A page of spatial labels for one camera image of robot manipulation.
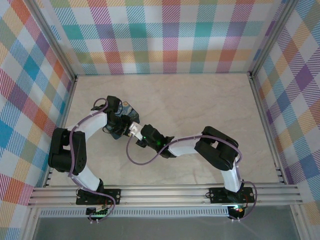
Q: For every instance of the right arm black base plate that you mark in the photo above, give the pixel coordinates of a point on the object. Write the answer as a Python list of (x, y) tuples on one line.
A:
[(216, 196)]

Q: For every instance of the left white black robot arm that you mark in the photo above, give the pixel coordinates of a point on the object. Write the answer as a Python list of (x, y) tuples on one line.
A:
[(92, 123)]

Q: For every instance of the aluminium frame post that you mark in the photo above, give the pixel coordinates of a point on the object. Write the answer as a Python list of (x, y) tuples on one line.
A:
[(53, 42), (272, 40)]

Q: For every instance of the right controller circuit board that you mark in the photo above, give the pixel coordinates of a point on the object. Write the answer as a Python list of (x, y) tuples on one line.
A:
[(238, 211)]

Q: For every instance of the controller circuit board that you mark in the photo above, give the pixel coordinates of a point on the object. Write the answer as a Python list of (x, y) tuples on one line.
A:
[(238, 211), (96, 212)]

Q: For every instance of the aluminium side rail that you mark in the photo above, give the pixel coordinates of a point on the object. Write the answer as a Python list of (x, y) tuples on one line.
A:
[(66, 105), (265, 120)]

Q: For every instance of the starry night print tin box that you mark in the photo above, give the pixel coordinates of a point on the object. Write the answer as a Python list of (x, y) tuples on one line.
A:
[(130, 112)]

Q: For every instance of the long aluminium base rail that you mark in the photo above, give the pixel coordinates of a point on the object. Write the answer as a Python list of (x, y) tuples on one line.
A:
[(162, 193)]

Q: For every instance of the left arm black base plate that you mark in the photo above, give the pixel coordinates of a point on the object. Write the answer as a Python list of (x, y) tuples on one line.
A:
[(113, 195)]

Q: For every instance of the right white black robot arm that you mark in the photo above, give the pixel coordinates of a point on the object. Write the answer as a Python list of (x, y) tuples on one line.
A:
[(231, 178)]

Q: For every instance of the left controller circuit board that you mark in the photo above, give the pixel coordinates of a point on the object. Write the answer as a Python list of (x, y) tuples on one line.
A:
[(96, 212)]

